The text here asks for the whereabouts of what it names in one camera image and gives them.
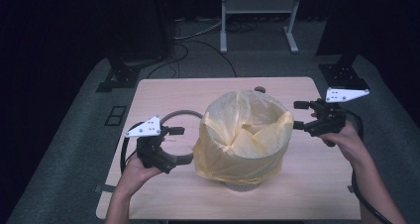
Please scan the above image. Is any yellow plastic garbage bag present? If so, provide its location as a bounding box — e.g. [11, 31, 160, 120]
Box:
[192, 89, 295, 186]

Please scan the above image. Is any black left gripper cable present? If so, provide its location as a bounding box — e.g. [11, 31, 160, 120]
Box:
[119, 122, 143, 174]

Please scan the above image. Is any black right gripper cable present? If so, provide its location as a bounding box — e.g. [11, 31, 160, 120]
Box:
[342, 107, 394, 224]

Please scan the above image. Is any grey floor cable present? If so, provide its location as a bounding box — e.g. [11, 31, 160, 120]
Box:
[172, 17, 229, 42]

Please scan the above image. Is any white metal stand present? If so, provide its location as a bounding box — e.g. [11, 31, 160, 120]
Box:
[219, 0, 304, 55]

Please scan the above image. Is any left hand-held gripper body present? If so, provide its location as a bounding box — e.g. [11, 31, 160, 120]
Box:
[124, 115, 178, 174]

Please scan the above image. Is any black floor cable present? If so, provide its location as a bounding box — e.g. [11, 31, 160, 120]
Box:
[145, 40, 238, 79]

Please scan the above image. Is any grey bin rim ring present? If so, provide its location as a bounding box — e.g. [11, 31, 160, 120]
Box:
[159, 109, 204, 163]

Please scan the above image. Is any person's left hand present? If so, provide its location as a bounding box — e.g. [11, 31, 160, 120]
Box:
[115, 154, 163, 198]

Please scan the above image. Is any person's right hand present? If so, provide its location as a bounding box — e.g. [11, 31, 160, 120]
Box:
[311, 111, 370, 168]

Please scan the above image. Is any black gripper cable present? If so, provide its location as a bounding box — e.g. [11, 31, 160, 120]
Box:
[119, 122, 143, 174]
[342, 107, 394, 224]

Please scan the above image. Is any black floor socket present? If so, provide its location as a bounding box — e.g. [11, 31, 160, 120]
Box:
[104, 105, 128, 127]

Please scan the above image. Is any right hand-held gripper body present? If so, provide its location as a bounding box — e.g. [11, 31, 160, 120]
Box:
[304, 87, 370, 139]

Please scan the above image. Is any grey ribbed plastic trash bin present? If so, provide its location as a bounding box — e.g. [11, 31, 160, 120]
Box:
[224, 180, 261, 193]

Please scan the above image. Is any black stand base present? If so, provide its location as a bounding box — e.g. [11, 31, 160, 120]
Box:
[95, 56, 142, 93]
[317, 54, 370, 91]

